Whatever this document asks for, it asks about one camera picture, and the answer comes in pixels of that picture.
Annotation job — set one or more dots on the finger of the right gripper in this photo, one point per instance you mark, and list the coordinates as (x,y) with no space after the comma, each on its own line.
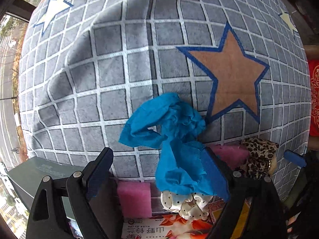
(295,158)

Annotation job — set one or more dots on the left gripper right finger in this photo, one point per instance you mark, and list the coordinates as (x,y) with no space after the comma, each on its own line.
(232,189)

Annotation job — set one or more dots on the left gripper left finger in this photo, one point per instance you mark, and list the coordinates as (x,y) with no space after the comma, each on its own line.
(83,187)

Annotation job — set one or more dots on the white polka dot scrunchie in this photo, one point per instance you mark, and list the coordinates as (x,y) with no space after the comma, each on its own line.
(192,206)

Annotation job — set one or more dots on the blue cloth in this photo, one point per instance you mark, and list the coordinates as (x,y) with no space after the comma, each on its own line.
(171,125)

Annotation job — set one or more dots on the leopard print scrunchie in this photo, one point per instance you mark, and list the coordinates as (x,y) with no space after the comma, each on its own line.
(261,152)

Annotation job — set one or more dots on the pink sponge block near box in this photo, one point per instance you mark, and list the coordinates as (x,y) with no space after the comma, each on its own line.
(138,199)

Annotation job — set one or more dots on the dark grey box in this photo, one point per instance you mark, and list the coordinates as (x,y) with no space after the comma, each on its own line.
(27,176)

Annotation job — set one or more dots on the red yellow cardboard box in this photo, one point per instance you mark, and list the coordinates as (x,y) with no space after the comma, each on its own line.
(172,225)

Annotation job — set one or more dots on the red embroidered cushion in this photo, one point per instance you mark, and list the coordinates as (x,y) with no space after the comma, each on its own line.
(314,85)

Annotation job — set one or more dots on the grey checked star tablecloth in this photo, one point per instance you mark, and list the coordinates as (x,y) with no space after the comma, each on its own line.
(87,65)

